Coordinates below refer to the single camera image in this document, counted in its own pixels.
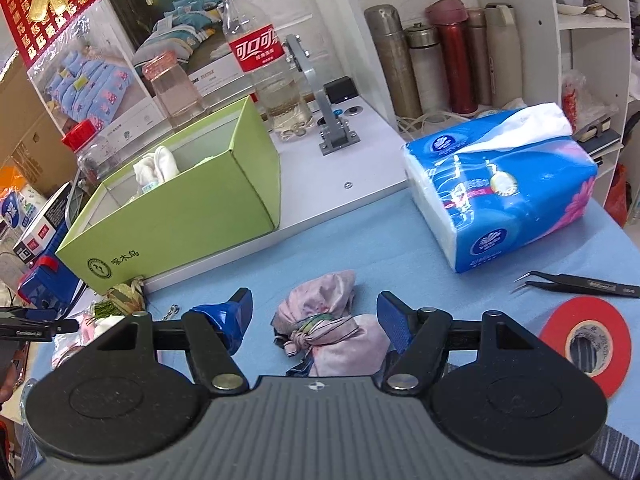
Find cola bottle red cap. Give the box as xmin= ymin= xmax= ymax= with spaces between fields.
xmin=220 ymin=0 xmax=312 ymax=141

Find red tape roll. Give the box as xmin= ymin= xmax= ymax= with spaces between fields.
xmin=539 ymin=296 xmax=632 ymax=399

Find beige thermos flask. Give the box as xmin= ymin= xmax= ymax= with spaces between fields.
xmin=484 ymin=3 xmax=523 ymax=107

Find blue tissue pack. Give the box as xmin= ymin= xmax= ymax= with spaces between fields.
xmin=402 ymin=103 xmax=598 ymax=273

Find steel thermos flask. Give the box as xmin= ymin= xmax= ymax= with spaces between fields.
xmin=364 ymin=4 xmax=422 ymax=118

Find blue machine with red strap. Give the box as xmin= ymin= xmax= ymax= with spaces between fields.
xmin=17 ymin=255 xmax=79 ymax=311

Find red thermos flask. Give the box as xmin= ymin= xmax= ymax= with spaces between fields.
xmin=425 ymin=0 xmax=477 ymax=115

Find grey metal bracket stand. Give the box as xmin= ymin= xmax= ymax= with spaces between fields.
xmin=284 ymin=35 xmax=360 ymax=156

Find cardboard sheet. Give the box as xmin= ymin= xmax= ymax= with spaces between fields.
xmin=1 ymin=53 xmax=77 ymax=197

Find black white small box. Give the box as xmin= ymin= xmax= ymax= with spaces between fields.
xmin=13 ymin=182 xmax=73 ymax=264

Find floral white towel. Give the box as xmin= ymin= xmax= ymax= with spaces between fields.
xmin=134 ymin=145 xmax=179 ymax=194

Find pink purple cloth bundle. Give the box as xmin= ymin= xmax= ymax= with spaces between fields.
xmin=271 ymin=270 xmax=390 ymax=377

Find pink lid glass jar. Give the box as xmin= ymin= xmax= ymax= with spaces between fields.
xmin=142 ymin=51 xmax=205 ymax=131

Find green zongzi tassel ornament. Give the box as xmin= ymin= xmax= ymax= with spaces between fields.
xmin=88 ymin=276 xmax=146 ymax=320

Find green cardboard box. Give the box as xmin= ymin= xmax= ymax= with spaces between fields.
xmin=56 ymin=98 xmax=281 ymax=294

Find black tweezers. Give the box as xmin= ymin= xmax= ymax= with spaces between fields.
xmin=515 ymin=271 xmax=640 ymax=299

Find white shelf unit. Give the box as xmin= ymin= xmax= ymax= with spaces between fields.
xmin=470 ymin=0 xmax=640 ymax=212

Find red lid plastic jar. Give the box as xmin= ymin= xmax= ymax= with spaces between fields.
xmin=62 ymin=119 xmax=122 ymax=188

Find short steel thermos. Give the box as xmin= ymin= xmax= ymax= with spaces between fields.
xmin=404 ymin=23 xmax=449 ymax=113

